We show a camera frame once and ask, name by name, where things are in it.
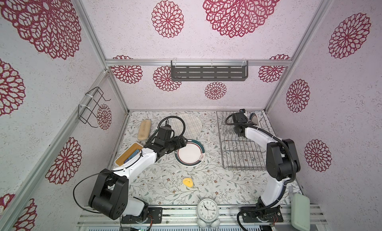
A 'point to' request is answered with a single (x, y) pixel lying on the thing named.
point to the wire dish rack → (242, 153)
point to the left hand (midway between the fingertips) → (184, 143)
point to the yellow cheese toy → (188, 181)
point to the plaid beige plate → (193, 126)
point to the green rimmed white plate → (189, 160)
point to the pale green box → (300, 212)
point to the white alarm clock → (207, 212)
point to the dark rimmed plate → (254, 118)
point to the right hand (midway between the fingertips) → (248, 124)
